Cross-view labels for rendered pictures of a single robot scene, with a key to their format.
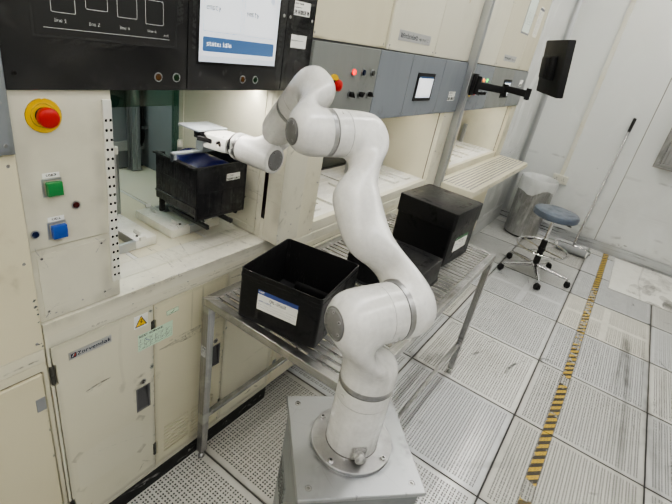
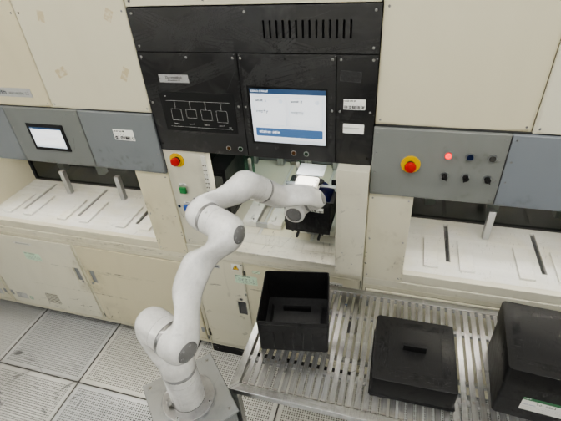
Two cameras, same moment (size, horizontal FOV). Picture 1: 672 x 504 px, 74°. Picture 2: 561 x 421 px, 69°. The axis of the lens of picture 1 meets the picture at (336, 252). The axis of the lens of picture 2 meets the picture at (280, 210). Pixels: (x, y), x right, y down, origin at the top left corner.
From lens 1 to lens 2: 151 cm
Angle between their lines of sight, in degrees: 66
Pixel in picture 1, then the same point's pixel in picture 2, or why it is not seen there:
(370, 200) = (182, 271)
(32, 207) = (177, 195)
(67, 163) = (189, 180)
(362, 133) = (208, 229)
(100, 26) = (194, 124)
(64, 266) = not seen: hidden behind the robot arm
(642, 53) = not seen: outside the picture
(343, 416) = not seen: hidden behind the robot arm
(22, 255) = (174, 212)
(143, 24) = (216, 123)
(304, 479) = (155, 384)
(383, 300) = (149, 324)
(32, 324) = (181, 241)
